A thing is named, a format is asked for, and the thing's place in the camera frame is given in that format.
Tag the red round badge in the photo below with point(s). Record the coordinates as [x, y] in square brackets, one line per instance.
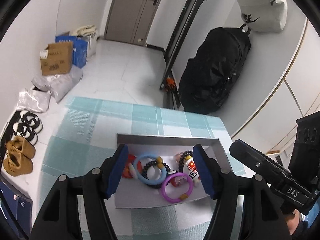
[129, 171]

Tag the blue cardboard box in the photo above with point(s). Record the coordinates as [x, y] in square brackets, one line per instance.
[79, 53]

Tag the black white sneaker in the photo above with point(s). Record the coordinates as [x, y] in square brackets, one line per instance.
[25, 131]
[32, 120]

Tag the right hand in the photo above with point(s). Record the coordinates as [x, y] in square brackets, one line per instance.
[295, 224]

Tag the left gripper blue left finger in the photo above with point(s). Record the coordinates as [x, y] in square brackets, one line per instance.
[114, 167]

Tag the white cartoon charm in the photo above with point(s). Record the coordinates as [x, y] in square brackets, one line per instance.
[189, 168]

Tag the brown suede boot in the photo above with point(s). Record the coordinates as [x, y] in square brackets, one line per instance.
[21, 145]
[17, 164]

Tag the black tripod stand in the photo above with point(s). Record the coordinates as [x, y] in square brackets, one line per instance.
[168, 83]

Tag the grey door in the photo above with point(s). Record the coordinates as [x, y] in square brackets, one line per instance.
[129, 21]

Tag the brown cardboard box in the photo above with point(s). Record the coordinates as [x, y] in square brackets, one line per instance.
[56, 58]

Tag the white nike bag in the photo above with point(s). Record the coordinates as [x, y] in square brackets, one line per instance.
[266, 16]

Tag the black backpack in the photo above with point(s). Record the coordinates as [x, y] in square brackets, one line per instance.
[209, 77]

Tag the teal plaid tablecloth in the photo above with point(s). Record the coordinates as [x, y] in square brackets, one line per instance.
[90, 130]

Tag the grey plastic parcel bag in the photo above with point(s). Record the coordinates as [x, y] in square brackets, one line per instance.
[60, 84]

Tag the blue jordan shoe box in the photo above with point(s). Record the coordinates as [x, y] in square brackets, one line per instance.
[19, 204]

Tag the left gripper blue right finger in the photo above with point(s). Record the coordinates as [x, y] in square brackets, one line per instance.
[208, 171]

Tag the white plastic parcel bag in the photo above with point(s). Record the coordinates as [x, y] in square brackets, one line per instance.
[33, 100]

